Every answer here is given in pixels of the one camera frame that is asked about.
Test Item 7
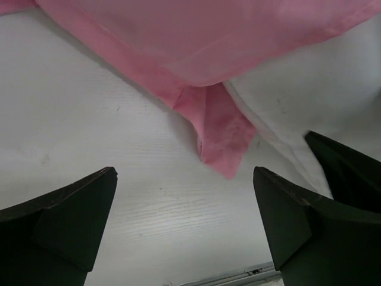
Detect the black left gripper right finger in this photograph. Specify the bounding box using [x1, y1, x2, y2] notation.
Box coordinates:
[253, 167, 380, 285]

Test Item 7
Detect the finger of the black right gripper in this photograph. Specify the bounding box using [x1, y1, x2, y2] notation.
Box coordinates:
[305, 131, 380, 213]

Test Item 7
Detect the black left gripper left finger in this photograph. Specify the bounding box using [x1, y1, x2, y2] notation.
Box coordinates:
[1, 167, 117, 285]

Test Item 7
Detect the white pillow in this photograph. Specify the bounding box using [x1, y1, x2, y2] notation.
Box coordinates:
[224, 15, 380, 197]

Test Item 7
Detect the pink satin pillowcase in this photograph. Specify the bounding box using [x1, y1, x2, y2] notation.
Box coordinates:
[1, 1, 380, 179]

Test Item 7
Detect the aluminium front table rail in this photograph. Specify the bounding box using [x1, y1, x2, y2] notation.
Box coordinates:
[181, 262, 281, 286]

